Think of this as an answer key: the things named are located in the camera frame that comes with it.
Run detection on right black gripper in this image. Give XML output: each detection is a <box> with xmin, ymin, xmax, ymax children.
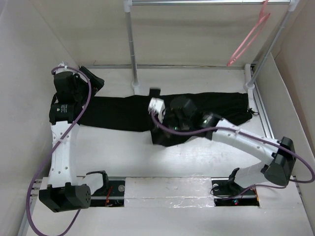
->
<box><xmin>153</xmin><ymin>108</ymin><xmax>191</xmax><ymax>137</ymax></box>

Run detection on black trousers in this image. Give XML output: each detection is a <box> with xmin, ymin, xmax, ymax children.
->
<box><xmin>78</xmin><ymin>92</ymin><xmax>259</xmax><ymax>147</ymax></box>

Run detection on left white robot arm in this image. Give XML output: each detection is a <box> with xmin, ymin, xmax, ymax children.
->
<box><xmin>39</xmin><ymin>63</ymin><xmax>110</xmax><ymax>212</ymax></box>

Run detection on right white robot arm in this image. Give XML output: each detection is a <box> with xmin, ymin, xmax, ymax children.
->
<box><xmin>148</xmin><ymin>88</ymin><xmax>296</xmax><ymax>199</ymax></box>

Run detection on pink clothes hanger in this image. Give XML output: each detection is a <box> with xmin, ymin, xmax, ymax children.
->
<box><xmin>226</xmin><ymin>0</ymin><xmax>271</xmax><ymax>67</ymax></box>

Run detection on metal clothes rack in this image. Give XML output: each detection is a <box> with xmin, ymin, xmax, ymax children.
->
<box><xmin>124</xmin><ymin>0</ymin><xmax>299</xmax><ymax>108</ymax></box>

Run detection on white foam block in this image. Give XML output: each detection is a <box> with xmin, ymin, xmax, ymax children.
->
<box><xmin>124</xmin><ymin>177</ymin><xmax>215</xmax><ymax>208</ymax></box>

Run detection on aluminium frame rail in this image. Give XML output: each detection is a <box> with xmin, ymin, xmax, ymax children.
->
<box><xmin>85</xmin><ymin>64</ymin><xmax>245</xmax><ymax>70</ymax></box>

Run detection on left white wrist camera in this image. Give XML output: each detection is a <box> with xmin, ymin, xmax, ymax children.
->
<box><xmin>51</xmin><ymin>62</ymin><xmax>69</xmax><ymax>75</ymax></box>

